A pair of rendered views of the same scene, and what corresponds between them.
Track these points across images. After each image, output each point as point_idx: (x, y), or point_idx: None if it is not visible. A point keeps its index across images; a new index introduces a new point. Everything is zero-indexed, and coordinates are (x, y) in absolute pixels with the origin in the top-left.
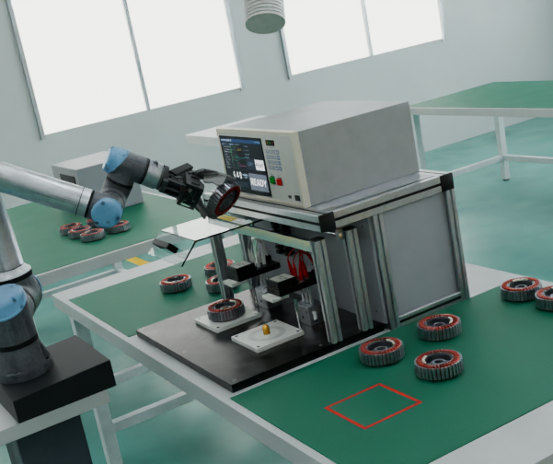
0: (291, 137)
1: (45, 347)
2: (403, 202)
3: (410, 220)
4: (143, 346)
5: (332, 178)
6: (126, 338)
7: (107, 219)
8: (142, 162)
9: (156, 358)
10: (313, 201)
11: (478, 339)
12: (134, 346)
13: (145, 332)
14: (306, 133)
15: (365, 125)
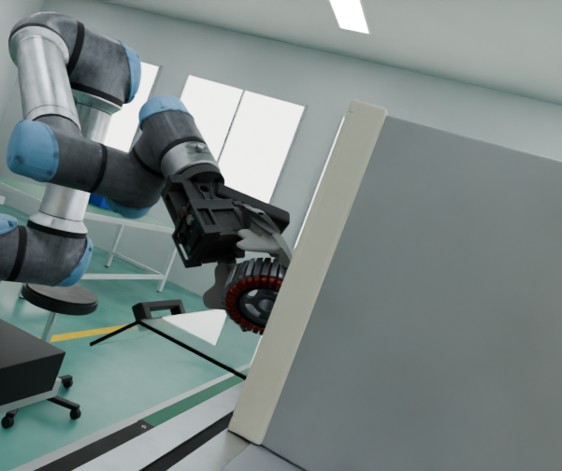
0: (343, 121)
1: None
2: None
3: None
4: (93, 440)
5: (436, 423)
6: (133, 419)
7: (11, 152)
8: (175, 132)
9: (27, 464)
10: (282, 434)
11: None
12: (96, 432)
13: (127, 430)
14: (428, 144)
15: None
